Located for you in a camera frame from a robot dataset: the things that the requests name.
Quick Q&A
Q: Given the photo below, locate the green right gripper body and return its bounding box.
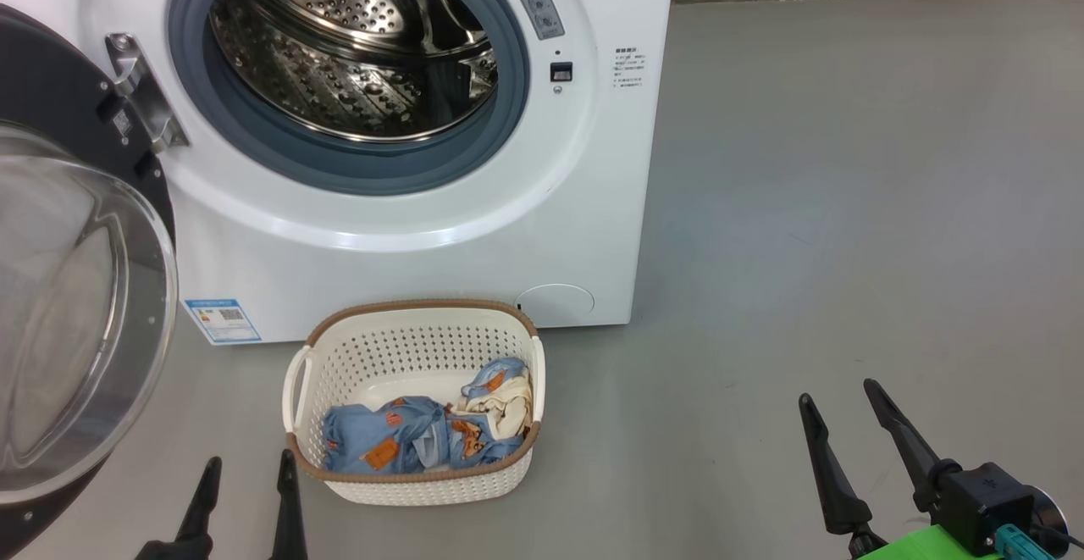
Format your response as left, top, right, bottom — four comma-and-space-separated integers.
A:
847, 524, 1005, 560

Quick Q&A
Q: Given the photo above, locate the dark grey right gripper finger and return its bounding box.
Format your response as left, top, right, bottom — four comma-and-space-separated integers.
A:
799, 393, 875, 537
863, 378, 965, 513

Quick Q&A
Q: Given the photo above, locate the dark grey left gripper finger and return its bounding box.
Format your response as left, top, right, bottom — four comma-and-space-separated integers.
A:
134, 456, 224, 560
269, 449, 308, 560

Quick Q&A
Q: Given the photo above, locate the blue garment with orange patches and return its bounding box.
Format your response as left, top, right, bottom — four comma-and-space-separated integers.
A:
320, 396, 501, 474

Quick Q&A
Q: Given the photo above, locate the washing machine glass door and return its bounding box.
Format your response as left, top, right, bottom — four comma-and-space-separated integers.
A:
0, 3, 180, 559

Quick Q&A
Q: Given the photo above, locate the blue garment with cream lining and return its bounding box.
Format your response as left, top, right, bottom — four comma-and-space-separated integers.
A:
449, 357, 534, 444

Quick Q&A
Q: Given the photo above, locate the grey rubber door gasket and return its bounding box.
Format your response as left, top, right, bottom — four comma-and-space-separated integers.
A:
167, 0, 532, 197

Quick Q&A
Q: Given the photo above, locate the white front-load washing machine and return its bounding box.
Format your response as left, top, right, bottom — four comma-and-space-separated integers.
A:
0, 0, 678, 347

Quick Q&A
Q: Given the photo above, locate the metal door hinge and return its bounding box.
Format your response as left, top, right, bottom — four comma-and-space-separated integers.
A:
104, 32, 190, 154

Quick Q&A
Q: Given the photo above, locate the stainless steel washing machine drum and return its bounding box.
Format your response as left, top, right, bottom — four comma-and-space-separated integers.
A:
207, 0, 501, 144

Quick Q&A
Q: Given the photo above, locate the blue energy label sticker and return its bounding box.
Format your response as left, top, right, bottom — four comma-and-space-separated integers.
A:
182, 297, 262, 347

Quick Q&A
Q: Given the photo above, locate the cream perforated laundry basket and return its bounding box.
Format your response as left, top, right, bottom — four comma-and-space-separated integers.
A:
282, 298, 547, 507

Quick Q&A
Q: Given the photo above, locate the round white filter cover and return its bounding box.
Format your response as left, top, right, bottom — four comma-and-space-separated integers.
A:
517, 283, 595, 328

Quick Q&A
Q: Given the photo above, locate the grey warning sticker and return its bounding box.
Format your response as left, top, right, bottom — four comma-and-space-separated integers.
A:
502, 0, 566, 41

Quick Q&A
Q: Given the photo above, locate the teal cable connector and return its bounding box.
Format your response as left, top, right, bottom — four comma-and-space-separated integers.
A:
995, 524, 1048, 560

